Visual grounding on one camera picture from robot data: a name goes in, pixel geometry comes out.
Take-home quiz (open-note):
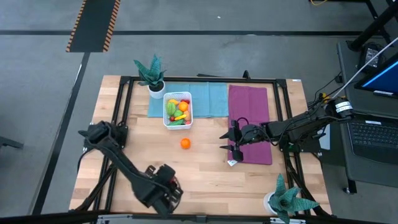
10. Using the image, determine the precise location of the purple cloth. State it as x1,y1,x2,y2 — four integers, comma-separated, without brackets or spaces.
227,84,274,166

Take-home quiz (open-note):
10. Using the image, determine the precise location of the black metal table frame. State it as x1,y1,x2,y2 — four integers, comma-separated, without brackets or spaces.
70,70,332,218

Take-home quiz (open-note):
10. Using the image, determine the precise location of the black stand leg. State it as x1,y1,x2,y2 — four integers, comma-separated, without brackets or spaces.
346,0,398,52

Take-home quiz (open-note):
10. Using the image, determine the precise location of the monitor with blue screen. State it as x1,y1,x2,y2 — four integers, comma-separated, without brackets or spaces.
354,52,398,100

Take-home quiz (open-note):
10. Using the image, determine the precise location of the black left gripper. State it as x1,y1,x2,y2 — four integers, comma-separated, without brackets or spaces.
144,164,185,218

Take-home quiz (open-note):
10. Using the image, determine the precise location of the black laptop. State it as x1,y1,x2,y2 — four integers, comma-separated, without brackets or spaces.
338,111,398,166

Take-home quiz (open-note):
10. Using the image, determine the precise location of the black power adapter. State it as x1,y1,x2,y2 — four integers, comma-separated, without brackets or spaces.
357,42,386,72

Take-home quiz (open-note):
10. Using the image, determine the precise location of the dark metal floor foot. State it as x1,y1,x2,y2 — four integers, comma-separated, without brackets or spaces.
0,135,25,151

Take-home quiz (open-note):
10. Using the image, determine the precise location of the dark grey side desk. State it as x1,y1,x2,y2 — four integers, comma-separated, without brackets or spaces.
336,39,398,195

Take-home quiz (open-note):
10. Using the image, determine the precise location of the green plant in white pot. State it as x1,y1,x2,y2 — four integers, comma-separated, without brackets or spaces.
133,54,167,100
263,173,320,224

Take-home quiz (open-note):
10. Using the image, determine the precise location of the black orange-edged floor mat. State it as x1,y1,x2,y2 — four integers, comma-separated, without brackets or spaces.
65,0,121,53

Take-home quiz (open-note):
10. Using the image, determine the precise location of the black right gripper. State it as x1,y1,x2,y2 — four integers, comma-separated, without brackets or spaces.
219,117,269,163

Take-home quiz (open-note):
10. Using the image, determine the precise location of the teal cloth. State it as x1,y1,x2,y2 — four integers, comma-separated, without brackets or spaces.
147,82,229,118

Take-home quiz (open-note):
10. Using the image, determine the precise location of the white perforated plastic basket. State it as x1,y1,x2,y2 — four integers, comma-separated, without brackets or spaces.
162,91,194,131

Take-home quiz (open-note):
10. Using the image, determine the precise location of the white cable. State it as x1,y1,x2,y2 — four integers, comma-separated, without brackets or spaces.
331,35,398,100

